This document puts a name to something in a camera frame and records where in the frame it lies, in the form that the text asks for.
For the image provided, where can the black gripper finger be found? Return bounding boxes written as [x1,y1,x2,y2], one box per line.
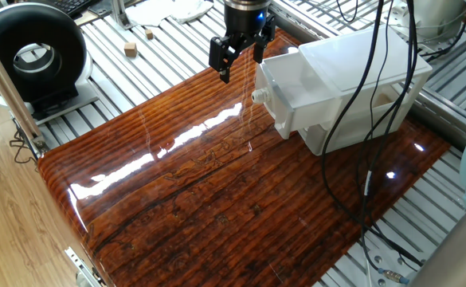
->
[252,14,277,65]
[208,33,247,85]

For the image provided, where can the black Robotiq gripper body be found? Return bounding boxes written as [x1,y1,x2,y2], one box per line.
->
[223,6,272,43]

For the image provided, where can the white cable gland knob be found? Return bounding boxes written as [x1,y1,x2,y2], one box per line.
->
[250,88,272,105]

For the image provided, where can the white drawer with white knob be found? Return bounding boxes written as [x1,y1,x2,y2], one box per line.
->
[254,51,343,140]

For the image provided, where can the white plastic drawer cabinet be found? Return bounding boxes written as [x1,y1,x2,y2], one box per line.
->
[298,23,433,157]

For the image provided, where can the white cloth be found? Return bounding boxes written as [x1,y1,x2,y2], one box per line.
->
[125,0,214,28]

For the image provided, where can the glossy wood grain mat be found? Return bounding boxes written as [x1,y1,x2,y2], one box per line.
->
[37,27,452,287]

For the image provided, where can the black keyboard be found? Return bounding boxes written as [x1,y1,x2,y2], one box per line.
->
[37,0,98,18]

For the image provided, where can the black cable loop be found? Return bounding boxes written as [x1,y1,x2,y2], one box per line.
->
[335,0,358,23]

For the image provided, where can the small aluminium upright bracket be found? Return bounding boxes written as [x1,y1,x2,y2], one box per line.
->
[110,0,134,31]

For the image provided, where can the thick black cable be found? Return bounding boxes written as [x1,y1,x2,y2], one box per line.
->
[358,0,419,276]
[320,0,425,267]

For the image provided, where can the black cable bundle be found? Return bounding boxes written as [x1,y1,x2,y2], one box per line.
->
[417,6,466,63]

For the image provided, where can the black ring light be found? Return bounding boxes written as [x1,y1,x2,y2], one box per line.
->
[0,2,100,120]

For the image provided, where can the slanted aluminium frame post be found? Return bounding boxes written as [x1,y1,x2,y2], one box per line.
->
[0,26,50,159]

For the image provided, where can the thin black floor cable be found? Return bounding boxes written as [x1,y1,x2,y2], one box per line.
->
[9,119,38,165]

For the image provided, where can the metal table edge bracket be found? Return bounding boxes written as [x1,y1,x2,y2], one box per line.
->
[64,246,106,287]

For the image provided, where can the metal cable connector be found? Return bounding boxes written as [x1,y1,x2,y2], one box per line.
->
[378,267,411,285]

